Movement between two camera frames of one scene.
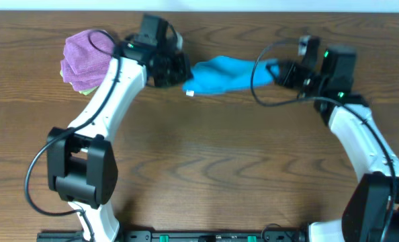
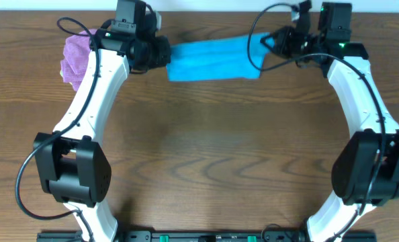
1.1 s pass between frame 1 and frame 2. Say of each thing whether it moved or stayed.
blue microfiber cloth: moved
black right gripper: moved
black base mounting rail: stayed
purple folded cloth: stayed
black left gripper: moved
